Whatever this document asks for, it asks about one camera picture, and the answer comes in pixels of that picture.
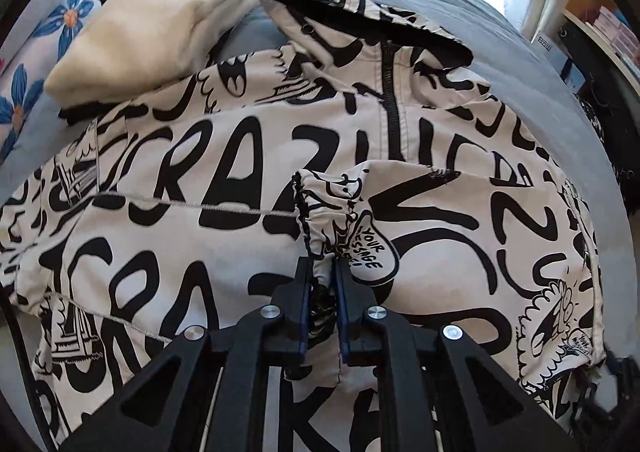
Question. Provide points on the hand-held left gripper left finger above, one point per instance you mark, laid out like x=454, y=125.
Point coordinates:
x=303, y=327

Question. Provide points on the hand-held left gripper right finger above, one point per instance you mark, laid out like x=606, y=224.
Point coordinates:
x=341, y=312

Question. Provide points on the black white printed jacket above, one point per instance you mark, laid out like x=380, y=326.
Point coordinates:
x=225, y=242

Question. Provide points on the grey-blue bed blanket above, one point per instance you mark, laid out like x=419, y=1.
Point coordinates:
x=500, y=46

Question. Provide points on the white box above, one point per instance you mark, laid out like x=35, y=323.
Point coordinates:
x=547, y=56

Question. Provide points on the cream folded fleece garment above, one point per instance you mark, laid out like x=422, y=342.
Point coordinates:
x=150, y=31

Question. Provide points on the blue flower pillow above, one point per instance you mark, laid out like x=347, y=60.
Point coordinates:
x=65, y=16

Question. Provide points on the pink drawer organizer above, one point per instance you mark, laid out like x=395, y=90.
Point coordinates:
x=612, y=24

